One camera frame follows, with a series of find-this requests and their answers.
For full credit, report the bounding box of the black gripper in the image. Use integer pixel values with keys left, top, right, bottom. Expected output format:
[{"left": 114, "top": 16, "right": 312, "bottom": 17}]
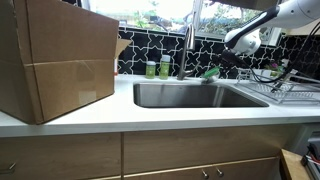
[{"left": 214, "top": 49, "right": 248, "bottom": 69}]

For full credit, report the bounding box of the white sponge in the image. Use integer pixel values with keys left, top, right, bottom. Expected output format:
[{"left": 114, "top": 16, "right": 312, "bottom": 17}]
[{"left": 201, "top": 75, "right": 219, "bottom": 84}]

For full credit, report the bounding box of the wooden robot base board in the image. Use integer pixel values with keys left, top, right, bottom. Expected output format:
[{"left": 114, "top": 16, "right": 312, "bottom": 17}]
[{"left": 279, "top": 149, "right": 312, "bottom": 180}]

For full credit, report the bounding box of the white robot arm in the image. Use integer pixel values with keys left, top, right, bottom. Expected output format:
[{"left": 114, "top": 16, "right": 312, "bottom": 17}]
[{"left": 221, "top": 0, "right": 320, "bottom": 66}]

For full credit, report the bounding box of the brushed steel kitchen faucet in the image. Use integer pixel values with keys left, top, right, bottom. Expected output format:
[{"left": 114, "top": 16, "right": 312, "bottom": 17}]
[{"left": 177, "top": 23, "right": 198, "bottom": 81}]

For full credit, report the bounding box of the stainless steel sink basin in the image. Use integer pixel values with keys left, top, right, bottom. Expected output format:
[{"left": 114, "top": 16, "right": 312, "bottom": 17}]
[{"left": 133, "top": 83, "right": 268, "bottom": 108}]

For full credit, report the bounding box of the tall green soap bottle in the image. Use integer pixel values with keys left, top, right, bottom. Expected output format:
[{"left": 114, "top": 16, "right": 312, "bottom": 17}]
[{"left": 159, "top": 55, "right": 170, "bottom": 80}]

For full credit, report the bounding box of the small green soap bottle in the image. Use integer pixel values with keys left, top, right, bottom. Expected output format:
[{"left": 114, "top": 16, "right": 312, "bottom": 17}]
[{"left": 146, "top": 61, "right": 156, "bottom": 79}]

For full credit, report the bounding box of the wooden lower cabinet door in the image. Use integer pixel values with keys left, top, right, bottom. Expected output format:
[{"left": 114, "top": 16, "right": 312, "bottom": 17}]
[{"left": 124, "top": 157, "right": 278, "bottom": 180}]

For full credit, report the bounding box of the wooden middle cabinet drawer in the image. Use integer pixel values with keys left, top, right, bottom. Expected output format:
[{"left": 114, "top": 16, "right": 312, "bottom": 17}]
[{"left": 123, "top": 125, "right": 299, "bottom": 174}]

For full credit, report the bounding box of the wooden cabinet drawer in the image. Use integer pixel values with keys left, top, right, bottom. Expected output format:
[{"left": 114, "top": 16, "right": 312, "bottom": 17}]
[
  {"left": 0, "top": 133, "right": 121, "bottom": 180},
  {"left": 123, "top": 125, "right": 299, "bottom": 174}
]

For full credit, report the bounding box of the large brown cardboard box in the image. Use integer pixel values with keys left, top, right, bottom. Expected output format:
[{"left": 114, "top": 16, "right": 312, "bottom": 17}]
[{"left": 0, "top": 0, "right": 120, "bottom": 124}]

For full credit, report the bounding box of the wooden left cabinet drawer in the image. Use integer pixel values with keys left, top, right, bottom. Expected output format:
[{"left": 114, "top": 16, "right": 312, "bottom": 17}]
[{"left": 0, "top": 133, "right": 121, "bottom": 180}]

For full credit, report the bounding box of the metal wire dish rack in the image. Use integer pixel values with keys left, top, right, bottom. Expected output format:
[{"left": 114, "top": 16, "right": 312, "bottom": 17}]
[{"left": 237, "top": 69, "right": 320, "bottom": 105}]

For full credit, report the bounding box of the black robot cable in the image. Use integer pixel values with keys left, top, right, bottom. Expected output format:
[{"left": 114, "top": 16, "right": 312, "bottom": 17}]
[{"left": 248, "top": 21, "right": 320, "bottom": 84}]

